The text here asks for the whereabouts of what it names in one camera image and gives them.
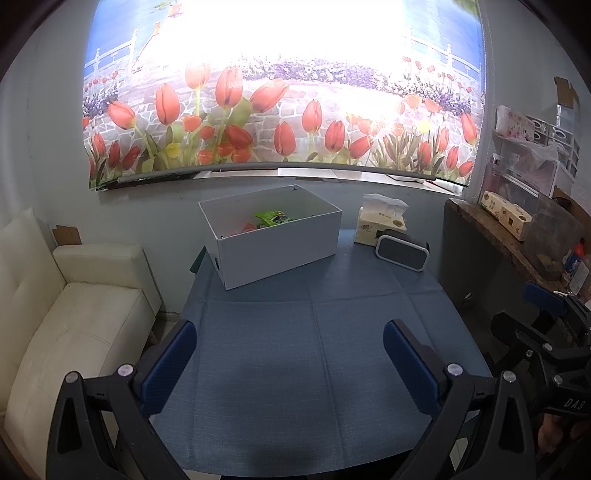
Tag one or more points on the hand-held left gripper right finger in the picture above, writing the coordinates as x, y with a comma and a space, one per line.
411, 364

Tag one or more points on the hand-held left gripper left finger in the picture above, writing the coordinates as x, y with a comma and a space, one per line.
173, 360

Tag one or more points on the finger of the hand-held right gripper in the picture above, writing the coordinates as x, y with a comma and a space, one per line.
538, 293
526, 341

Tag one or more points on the white cardboard box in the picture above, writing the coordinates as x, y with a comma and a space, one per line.
277, 254

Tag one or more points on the green toy car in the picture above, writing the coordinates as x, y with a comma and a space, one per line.
273, 217

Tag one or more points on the person's right hand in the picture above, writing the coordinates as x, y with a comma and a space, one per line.
554, 431

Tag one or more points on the red capped bottle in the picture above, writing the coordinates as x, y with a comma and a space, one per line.
576, 265

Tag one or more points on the clear plastic container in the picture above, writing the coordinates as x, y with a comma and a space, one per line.
556, 240

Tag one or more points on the wooden shelf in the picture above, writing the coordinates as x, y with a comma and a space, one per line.
489, 240

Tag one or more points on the yellow patterned box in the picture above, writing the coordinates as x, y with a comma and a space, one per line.
505, 214

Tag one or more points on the white leather sofa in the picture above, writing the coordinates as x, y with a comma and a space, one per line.
69, 332

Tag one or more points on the blue tablecloth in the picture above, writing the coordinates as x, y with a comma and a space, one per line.
300, 360

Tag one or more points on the black grey speaker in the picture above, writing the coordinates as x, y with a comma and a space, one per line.
401, 249

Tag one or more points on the yellow tissue pack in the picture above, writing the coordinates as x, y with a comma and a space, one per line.
374, 228

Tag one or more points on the clear storage drawers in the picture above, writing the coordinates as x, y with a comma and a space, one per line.
558, 147

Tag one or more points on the small cardboard piece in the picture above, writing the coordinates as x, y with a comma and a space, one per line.
65, 235

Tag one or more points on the floral print pack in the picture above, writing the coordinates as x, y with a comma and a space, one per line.
516, 122

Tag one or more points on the cardboard piece on wall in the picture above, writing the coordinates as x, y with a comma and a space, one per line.
565, 92

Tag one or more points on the tulip wall poster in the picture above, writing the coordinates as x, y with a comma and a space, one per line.
277, 92

